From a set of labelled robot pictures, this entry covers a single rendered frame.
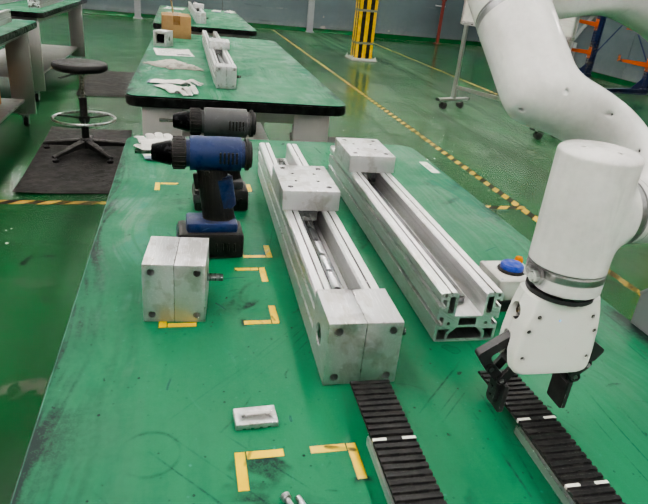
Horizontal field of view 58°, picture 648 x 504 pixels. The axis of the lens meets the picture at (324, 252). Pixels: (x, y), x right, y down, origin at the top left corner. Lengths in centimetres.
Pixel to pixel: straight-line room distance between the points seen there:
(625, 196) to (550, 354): 20
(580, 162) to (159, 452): 53
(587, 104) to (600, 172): 12
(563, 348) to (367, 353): 24
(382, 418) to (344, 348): 11
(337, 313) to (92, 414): 32
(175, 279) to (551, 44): 57
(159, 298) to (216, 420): 24
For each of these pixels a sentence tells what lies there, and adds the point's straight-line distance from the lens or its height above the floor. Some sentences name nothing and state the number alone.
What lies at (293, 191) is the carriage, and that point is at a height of 90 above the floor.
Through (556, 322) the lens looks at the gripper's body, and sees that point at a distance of 70.
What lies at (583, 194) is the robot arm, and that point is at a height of 110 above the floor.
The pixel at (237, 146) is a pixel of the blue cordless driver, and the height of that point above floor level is 99.
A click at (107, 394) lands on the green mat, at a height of 78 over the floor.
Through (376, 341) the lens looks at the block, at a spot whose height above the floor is 85.
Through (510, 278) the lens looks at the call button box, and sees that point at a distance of 103.
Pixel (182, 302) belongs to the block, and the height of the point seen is 81.
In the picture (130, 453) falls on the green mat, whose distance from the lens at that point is 70.
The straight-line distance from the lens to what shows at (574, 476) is 71.
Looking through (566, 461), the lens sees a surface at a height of 81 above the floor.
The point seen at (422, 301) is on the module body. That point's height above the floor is 81.
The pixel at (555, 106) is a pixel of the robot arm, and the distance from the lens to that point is 71.
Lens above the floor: 126
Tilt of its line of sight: 25 degrees down
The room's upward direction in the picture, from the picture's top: 6 degrees clockwise
